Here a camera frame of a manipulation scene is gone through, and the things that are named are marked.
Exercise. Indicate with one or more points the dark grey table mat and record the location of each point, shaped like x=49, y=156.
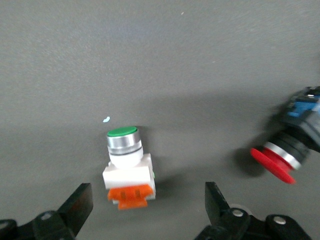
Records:
x=160, y=62

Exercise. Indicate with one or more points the small pale paper scrap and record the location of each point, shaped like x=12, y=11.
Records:
x=106, y=120

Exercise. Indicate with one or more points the green push button white body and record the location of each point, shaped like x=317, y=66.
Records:
x=127, y=175

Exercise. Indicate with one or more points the red mushroom push button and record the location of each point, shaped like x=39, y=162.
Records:
x=275, y=162

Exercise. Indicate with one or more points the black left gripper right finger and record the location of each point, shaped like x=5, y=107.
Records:
x=232, y=225

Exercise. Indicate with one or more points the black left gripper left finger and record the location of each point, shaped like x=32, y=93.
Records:
x=50, y=225

